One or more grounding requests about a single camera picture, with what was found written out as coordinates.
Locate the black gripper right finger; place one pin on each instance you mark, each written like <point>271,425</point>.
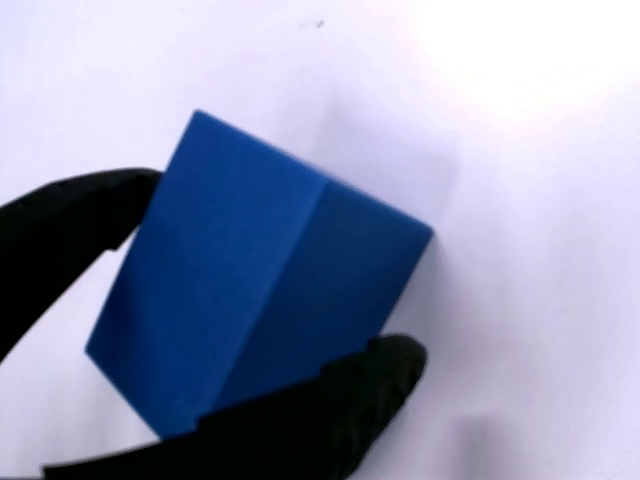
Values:
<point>310,430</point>

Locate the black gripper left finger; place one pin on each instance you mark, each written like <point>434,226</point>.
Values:
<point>55,240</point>

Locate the blue cube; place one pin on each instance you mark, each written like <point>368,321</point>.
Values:
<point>240,270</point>

